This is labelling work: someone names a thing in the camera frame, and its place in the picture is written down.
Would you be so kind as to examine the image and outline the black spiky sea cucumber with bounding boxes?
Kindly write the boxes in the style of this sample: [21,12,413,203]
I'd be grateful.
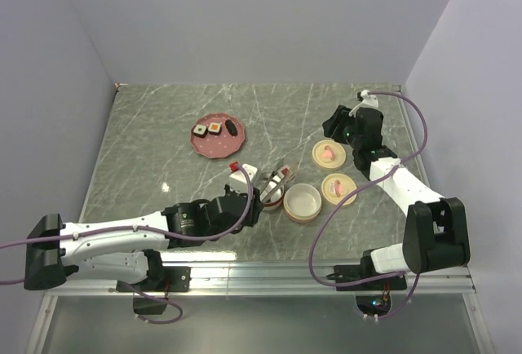
[225,119,238,136]

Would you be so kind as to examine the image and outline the pink dotted plate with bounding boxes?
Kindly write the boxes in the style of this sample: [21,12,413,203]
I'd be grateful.
[189,113,246,159]

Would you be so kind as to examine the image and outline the red sushi roll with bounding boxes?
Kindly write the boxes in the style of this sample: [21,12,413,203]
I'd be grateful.
[274,166,295,184]

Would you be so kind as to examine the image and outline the orange centre sushi roll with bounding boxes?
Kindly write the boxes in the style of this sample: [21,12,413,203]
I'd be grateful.
[207,122,222,135]

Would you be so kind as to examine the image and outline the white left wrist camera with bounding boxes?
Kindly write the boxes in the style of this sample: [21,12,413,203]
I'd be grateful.
[228,163,259,193]

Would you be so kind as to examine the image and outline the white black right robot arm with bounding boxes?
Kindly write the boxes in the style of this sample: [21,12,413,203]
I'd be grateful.
[322,105,471,289]

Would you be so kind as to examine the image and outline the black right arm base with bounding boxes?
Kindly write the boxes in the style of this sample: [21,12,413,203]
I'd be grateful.
[325,247,409,316]

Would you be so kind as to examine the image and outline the metal lunch box tier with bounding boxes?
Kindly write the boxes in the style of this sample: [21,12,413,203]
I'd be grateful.
[257,172,285,210]

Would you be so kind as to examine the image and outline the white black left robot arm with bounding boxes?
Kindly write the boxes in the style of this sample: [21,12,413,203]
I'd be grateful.
[24,187,263,291]

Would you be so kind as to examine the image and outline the aluminium front rail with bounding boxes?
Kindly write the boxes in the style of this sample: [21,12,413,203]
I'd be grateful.
[35,263,480,353]

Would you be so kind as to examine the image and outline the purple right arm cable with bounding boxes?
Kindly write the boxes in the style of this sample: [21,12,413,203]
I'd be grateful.
[307,91,429,322]

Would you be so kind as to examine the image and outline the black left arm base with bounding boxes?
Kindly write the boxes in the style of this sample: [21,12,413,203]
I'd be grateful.
[116,250,191,317]

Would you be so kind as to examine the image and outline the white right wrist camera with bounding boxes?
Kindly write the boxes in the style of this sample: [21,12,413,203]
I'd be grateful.
[357,90,378,108]

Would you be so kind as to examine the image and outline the metal serving tongs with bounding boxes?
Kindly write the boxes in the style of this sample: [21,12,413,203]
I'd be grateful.
[257,159,298,204]

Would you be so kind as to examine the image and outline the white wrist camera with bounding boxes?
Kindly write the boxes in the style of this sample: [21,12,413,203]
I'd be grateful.
[357,90,378,108]
[228,163,259,193]

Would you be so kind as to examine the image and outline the beige lunch box tier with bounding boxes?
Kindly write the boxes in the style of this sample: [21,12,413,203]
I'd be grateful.
[283,184,322,223]

